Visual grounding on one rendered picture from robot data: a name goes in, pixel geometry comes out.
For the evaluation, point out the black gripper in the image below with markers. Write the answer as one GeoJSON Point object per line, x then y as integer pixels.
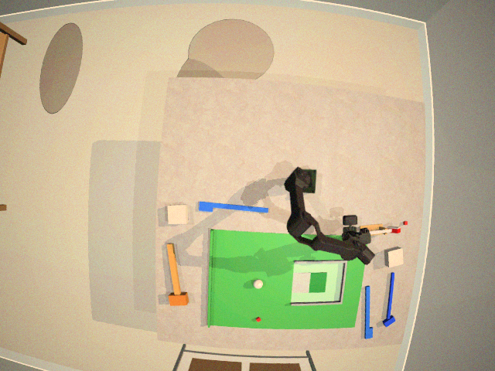
{"type": "Point", "coordinates": [350, 221]}

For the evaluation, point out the green putting mat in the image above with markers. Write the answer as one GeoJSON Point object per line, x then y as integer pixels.
{"type": "Point", "coordinates": [241, 257]}

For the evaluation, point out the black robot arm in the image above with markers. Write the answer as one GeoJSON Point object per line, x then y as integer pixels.
{"type": "Point", "coordinates": [299, 221]}

